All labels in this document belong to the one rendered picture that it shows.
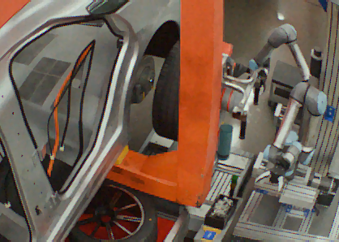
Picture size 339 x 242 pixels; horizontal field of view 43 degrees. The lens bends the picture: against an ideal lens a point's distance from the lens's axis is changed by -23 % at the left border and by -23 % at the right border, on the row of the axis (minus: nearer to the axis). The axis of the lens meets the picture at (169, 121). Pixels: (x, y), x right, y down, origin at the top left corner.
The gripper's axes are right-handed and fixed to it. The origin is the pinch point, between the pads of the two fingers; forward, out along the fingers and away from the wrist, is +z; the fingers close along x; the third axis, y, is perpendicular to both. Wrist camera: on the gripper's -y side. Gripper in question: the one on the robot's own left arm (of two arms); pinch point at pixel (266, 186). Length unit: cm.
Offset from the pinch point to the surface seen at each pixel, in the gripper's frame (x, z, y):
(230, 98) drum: 72, -72, 24
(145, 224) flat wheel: 75, 12, 64
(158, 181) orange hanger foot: 80, -10, 46
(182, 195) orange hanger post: 67, -14, 53
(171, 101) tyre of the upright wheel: 90, -40, 13
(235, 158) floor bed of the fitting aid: 89, -102, 105
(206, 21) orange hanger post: 42, -17, -66
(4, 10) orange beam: -3, 107, -143
